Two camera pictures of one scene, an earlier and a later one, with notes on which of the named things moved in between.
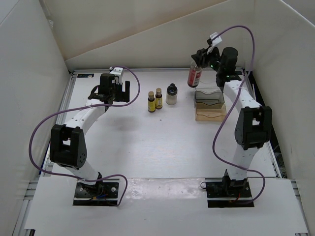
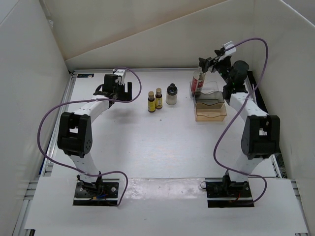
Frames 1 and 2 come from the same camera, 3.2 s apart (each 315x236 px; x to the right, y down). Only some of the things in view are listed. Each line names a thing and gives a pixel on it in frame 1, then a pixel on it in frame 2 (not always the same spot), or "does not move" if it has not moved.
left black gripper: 121,98 does not move
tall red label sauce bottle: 194,75 to 197,84
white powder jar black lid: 171,95 does not move
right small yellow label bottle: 159,104 does not move
